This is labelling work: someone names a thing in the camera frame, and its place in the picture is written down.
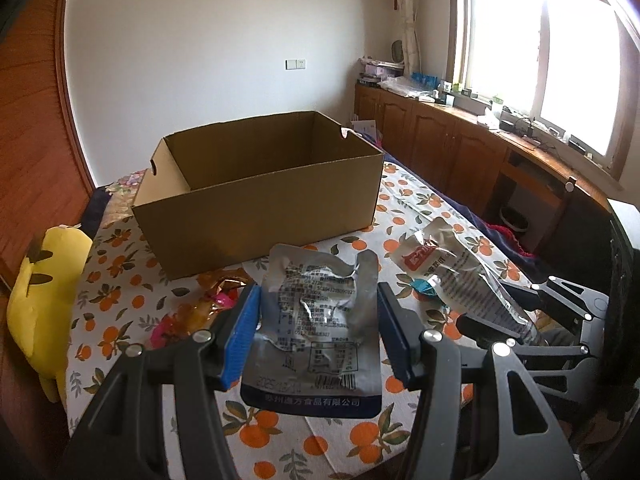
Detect long silver packet red label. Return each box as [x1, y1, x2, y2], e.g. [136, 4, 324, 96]
[392, 217, 543, 346]

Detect gold candy wrappers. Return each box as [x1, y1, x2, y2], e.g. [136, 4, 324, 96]
[197, 267, 251, 293]

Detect pink storage box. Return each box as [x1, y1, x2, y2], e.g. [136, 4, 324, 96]
[362, 60, 401, 78]

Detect brown cardboard box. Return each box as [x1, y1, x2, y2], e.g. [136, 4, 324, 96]
[131, 110, 386, 281]

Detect silver packet with dark base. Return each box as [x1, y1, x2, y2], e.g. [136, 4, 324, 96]
[240, 244, 383, 418]

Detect dark trash bin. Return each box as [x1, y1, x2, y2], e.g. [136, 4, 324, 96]
[500, 205, 529, 241]

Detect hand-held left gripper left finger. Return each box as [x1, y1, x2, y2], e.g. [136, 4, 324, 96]
[65, 284, 262, 480]

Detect wooden window cabinet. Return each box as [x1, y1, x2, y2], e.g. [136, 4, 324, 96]
[354, 82, 616, 241]

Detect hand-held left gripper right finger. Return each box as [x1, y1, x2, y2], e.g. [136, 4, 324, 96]
[377, 282, 576, 480]

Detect yellow plush toy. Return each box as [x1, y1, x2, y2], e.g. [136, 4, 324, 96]
[7, 225, 93, 403]

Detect patterned white curtain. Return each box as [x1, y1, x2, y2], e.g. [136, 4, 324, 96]
[382, 0, 426, 76]

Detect large window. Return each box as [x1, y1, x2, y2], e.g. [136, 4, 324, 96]
[447, 0, 640, 181]

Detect orange fruit print tablecloth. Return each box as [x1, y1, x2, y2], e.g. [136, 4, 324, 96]
[65, 160, 546, 480]

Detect clear plastic bag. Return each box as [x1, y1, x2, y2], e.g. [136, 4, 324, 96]
[377, 76, 431, 98]

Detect wooden slatted wardrobe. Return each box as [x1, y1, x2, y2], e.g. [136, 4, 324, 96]
[0, 0, 96, 311]

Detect orange clear snack packet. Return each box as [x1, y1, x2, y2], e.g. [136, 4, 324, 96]
[165, 295, 236, 346]

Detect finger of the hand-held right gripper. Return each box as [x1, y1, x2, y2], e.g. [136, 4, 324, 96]
[456, 312, 596, 361]
[500, 276, 608, 321]

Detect red knitted cloth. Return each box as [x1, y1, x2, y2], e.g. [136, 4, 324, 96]
[490, 225, 536, 261]

